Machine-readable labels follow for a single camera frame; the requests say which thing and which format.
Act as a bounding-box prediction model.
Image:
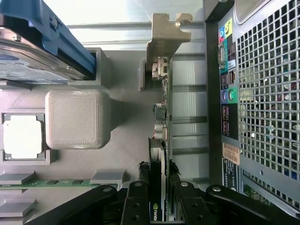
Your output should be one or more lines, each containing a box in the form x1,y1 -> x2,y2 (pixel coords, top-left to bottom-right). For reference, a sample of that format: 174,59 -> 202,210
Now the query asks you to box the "green RAM stick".
0,179 -> 118,188

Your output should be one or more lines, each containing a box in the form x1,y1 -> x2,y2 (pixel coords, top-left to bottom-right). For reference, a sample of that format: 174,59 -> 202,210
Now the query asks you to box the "grey printed parts rack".
0,46 -> 151,225

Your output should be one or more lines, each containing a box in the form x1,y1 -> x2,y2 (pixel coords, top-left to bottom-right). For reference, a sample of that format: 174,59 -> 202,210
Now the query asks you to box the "silver CPU chip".
3,114 -> 45,160

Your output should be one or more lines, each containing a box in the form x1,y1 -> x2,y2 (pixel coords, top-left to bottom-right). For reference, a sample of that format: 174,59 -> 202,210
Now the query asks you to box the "open grey PC case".
203,0 -> 300,218

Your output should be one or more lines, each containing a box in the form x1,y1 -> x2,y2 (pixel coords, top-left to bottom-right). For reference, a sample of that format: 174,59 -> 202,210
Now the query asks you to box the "hard disk with blue caddy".
0,0 -> 97,84

